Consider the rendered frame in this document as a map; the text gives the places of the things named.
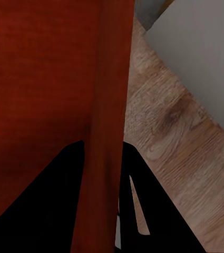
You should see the storage box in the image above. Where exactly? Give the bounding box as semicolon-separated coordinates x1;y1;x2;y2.
0;0;135;253

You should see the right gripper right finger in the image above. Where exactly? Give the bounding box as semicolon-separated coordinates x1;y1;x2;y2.
119;142;206;253

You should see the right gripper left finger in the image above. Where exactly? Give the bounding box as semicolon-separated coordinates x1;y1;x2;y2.
0;140;85;253

